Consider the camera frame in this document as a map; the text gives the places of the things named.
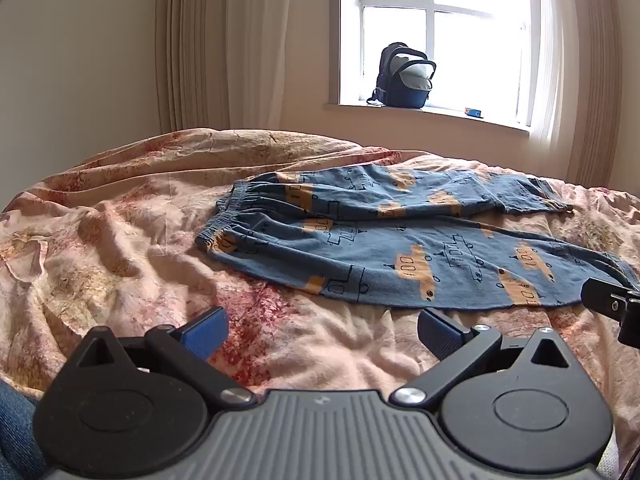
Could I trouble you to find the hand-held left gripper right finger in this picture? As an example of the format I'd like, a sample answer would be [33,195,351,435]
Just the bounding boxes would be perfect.
[390,308,571,409]

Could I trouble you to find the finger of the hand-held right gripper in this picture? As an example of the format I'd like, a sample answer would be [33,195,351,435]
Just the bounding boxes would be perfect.
[581,276,640,347]

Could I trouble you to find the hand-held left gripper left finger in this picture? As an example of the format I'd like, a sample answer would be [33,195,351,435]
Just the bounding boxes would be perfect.
[75,306,256,411]

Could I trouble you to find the blue patterned pants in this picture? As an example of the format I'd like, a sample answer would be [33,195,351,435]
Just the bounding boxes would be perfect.
[195,164,639,311]

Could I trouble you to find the pink floral blanket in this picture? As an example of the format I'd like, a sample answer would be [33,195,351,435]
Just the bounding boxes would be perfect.
[0,127,640,461]

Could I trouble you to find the person's jeans leg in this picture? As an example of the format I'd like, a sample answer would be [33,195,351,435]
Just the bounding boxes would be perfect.
[0,379,48,480]

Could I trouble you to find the white windowsill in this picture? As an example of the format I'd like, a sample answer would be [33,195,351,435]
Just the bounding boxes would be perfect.
[324,102,531,135]

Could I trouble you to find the beige curtain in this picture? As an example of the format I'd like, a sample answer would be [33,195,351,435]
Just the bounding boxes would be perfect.
[530,0,640,192]
[155,0,341,137]

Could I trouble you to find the dark blue backpack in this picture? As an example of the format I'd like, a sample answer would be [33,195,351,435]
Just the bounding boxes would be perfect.
[366,42,437,109]

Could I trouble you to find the white framed window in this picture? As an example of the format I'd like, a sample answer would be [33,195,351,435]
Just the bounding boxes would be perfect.
[330,0,543,128]

